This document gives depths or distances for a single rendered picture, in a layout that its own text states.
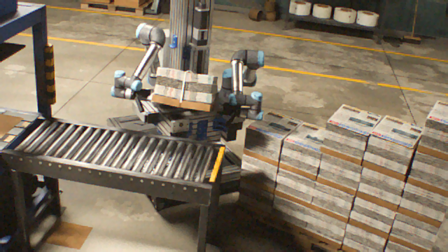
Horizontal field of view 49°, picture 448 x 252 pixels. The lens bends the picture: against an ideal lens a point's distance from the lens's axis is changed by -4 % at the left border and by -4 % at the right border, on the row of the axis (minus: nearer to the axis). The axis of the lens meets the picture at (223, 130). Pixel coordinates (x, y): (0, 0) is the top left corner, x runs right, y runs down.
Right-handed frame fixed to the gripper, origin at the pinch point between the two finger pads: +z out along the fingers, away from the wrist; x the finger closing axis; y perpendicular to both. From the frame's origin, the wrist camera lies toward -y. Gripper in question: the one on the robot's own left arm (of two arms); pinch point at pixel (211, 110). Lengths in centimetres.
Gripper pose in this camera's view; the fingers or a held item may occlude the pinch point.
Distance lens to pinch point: 345.5
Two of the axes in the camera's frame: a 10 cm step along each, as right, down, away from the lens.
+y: 1.4, -9.8, -1.1
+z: -9.8, -1.5, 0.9
